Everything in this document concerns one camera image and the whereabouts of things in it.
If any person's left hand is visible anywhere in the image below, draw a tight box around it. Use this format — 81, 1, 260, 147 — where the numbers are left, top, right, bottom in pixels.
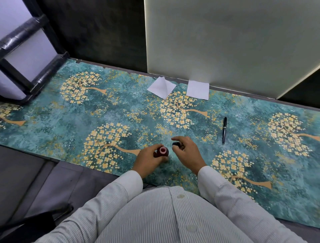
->
132, 144, 168, 180

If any person's right hand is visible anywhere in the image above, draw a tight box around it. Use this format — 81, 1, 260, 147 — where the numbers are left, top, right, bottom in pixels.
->
171, 136, 207, 176

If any red ink bottle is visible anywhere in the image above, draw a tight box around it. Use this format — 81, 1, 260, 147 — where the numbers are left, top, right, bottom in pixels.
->
153, 146, 170, 158

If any person's left forearm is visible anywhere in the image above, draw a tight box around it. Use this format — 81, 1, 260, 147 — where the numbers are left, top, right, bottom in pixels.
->
35, 170, 144, 243

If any person's right forearm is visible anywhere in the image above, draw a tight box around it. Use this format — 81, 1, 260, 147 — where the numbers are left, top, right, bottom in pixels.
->
197, 165, 308, 243

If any person's striped shirt torso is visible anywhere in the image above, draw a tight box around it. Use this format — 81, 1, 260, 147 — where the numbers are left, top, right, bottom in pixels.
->
95, 186, 253, 243

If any creased white paper square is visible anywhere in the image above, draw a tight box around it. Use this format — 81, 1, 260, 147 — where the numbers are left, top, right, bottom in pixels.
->
147, 76, 177, 100

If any teal floral table cover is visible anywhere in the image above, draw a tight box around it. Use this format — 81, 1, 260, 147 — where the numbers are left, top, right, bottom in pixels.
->
0, 59, 320, 229

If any frosted white light panel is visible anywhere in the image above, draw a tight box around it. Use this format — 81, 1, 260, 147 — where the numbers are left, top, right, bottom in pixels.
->
144, 0, 320, 100

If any black chair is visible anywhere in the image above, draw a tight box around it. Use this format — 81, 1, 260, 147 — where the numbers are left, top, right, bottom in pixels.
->
0, 204, 74, 243

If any black wrapped metal frame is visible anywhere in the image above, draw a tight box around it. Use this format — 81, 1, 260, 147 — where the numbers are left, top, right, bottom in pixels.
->
0, 14, 70, 105

